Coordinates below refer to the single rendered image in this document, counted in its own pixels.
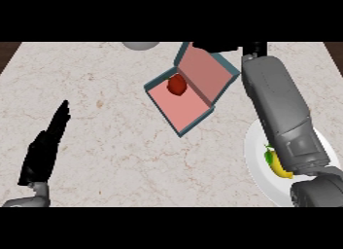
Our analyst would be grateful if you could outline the yellow bell pepper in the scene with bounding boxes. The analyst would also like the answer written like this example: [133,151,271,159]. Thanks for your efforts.
[263,144,296,180]

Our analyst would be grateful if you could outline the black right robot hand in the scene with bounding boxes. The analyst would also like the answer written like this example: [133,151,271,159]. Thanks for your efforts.
[191,41,268,56]

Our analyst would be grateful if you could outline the red fruit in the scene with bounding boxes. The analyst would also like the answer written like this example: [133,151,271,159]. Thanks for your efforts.
[167,73,189,97]

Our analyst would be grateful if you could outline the white plate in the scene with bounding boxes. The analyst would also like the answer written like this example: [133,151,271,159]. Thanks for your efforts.
[243,120,342,208]

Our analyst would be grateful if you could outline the pink and teal open box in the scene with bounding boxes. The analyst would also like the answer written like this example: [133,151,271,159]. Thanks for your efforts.
[144,41,241,138]

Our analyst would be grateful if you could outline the grey round object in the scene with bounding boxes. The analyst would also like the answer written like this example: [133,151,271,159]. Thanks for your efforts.
[121,41,160,52]

